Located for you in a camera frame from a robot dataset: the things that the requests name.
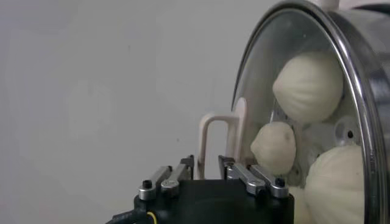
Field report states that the glass lid with cream handle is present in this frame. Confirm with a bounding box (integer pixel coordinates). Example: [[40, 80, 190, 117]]
[[196, 0, 381, 224]]

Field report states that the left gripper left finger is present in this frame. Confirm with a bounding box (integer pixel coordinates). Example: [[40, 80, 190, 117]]
[[137, 155, 195, 201]]

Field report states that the white steamed baozi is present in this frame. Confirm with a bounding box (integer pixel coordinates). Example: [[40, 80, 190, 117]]
[[304, 145, 366, 224], [272, 51, 344, 124], [250, 121, 297, 177]]

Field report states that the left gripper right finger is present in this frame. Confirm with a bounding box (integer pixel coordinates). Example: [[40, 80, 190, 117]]
[[218, 155, 289, 199]]

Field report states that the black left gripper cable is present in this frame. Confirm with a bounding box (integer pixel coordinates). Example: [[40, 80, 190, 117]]
[[105, 209, 159, 224]]

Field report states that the perforated steel steamer basket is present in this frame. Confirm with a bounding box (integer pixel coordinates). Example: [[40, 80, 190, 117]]
[[313, 0, 390, 224]]

